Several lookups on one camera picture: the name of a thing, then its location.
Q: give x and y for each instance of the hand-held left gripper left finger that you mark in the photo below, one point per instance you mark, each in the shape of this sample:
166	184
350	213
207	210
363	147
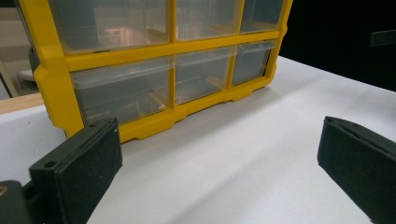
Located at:
77	174

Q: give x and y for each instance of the yellow drawer organizer cabinet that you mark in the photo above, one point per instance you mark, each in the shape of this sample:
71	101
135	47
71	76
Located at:
53	77

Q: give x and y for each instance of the clear plastic drawer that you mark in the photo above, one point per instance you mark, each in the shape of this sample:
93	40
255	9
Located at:
124	93
202	77
250	63
205	18

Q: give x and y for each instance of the light wooden board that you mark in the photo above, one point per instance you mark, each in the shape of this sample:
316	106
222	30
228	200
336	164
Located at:
18	103

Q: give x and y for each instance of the dark grey bar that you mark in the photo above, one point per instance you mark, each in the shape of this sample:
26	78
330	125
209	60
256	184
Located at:
383	38

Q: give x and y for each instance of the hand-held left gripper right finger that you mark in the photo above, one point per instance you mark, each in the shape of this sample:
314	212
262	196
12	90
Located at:
361	161

